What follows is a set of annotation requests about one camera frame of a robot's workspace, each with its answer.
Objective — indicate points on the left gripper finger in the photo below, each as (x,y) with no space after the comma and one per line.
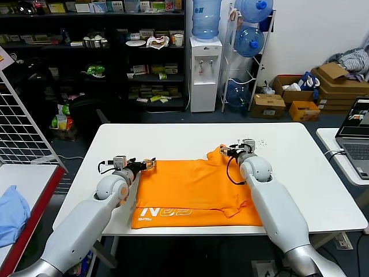
(148,167)
(150,161)

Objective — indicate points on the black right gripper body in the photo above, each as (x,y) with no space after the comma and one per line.
(237,154)

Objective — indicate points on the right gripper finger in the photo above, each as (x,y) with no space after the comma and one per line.
(226,154)
(225,149)

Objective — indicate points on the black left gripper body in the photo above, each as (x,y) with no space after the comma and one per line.
(136,167)

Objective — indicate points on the orange t-shirt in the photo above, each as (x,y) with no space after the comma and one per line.
(187,187)

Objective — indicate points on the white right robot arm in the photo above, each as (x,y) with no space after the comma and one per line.
(276,207)

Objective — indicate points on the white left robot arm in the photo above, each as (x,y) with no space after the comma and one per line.
(80,228)

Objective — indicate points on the pile of striped clothes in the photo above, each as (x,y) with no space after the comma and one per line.
(351,61)

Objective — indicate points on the scattered dark crumbs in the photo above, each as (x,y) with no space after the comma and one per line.
(261,141)

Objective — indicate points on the labelled brown cardboard box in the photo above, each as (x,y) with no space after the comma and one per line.
(266,107)

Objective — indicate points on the blue water jug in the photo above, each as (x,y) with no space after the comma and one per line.
(237,94)
(253,10)
(246,42)
(205,19)

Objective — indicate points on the white water dispenser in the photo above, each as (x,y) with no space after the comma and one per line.
(202,91)

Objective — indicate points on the small clear plastic bag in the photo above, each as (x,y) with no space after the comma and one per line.
(267,90)

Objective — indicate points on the black office chair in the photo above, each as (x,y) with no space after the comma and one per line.
(86,111)

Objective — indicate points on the orange printed cardboard box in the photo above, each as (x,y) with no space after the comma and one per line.
(302,114)

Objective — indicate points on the open brown cardboard box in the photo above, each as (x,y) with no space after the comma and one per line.
(296,95)

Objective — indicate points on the basket of snack packs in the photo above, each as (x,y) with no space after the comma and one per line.
(61,123)

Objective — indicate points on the white plastic bag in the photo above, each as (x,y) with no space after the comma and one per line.
(292,86)

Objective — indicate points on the white red box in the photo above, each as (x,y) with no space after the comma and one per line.
(140,70)

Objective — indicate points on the yellow green box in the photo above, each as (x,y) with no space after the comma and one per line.
(157,69)

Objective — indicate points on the white side table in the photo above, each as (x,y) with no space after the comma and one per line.
(328,138)

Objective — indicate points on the green toy vegetables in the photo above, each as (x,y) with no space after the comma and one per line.
(94,70)

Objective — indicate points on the low flat cardboard box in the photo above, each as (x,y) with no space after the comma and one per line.
(336,104)

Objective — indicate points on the grey floor socket box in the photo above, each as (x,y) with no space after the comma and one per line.
(263,269)

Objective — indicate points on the white paper cup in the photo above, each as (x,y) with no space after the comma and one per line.
(178,41)

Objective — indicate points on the white plate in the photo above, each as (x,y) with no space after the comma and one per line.
(135,43)

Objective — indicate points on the plastic bag with food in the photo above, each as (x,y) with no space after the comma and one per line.
(156,42)

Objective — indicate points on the grey laptop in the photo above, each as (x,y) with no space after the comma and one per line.
(357,149)

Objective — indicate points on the wide flat cardboard box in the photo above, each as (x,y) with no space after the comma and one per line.
(342,91)

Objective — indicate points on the large open-flap cardboard box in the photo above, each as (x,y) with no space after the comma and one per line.
(331,71)

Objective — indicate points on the white metal jug rack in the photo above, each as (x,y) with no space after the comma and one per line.
(270,28)

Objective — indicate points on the beige cloth on rack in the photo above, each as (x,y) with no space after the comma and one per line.
(234,18)

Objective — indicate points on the steel bowl of white balls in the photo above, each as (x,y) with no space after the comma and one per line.
(91,42)

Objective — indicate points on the light blue cloth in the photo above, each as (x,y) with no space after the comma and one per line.
(11,216)

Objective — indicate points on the grey power strip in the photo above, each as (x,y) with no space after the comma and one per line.
(343,241)

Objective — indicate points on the teal bottle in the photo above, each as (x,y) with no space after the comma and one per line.
(65,38)

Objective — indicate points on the black shelving unit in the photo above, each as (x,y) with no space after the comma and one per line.
(114,15)

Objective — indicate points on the pink package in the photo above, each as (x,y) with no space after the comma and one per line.
(169,4)

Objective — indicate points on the clear plastic container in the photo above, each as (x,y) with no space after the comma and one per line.
(131,5)

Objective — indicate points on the white green box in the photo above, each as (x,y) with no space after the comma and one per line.
(115,7)

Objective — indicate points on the blue white box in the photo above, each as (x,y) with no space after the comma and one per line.
(98,7)

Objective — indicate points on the white red yellow sign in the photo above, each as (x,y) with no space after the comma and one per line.
(3,58)

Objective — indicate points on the yellow label box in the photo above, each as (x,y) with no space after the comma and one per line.
(57,7)

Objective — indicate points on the cola bottle red label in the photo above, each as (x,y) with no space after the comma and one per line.
(39,5)

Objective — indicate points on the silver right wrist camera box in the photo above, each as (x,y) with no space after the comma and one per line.
(248,145)

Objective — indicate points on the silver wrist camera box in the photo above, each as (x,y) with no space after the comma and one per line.
(248,145)
(119,162)

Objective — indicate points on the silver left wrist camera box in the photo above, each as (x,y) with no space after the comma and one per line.
(119,162)

